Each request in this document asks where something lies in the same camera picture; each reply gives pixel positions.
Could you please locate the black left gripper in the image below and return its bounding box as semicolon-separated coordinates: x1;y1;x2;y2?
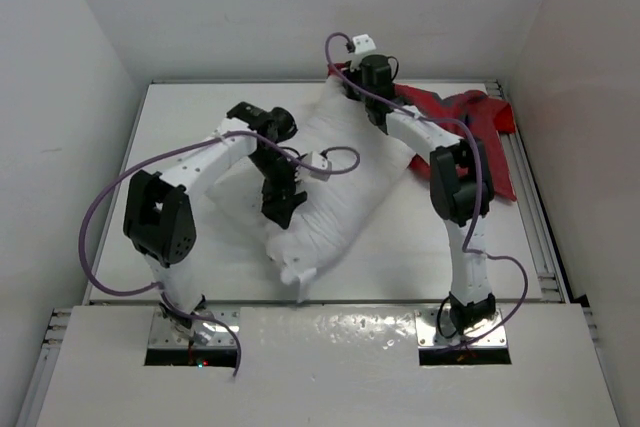
248;146;308;228

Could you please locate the white pillow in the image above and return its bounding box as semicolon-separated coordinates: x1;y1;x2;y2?
206;76;414;302

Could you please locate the red patterned pillowcase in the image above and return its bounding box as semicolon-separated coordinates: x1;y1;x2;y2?
327;62;519;203

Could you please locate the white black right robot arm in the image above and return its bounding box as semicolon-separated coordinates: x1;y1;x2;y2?
334;54;496;336

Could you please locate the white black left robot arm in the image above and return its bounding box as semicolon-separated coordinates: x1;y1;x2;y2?
123;102;307;332

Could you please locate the white front cover board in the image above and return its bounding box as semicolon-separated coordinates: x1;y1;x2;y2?
39;304;618;426

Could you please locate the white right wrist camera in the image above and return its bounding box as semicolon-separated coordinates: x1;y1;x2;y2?
348;34;377;56

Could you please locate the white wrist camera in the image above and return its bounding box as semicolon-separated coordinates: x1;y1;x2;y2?
295;151;331;184
348;34;377;56

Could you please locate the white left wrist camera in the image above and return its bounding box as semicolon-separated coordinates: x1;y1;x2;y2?
295;151;331;184

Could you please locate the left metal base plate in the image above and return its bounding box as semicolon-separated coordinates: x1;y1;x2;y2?
147;307;240;350

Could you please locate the metal base plate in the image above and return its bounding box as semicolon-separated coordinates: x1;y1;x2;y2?
415;304;510;348
147;307;240;350

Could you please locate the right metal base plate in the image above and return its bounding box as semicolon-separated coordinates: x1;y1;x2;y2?
415;304;510;348

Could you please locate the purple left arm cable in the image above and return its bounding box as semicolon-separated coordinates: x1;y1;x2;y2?
78;130;361;379

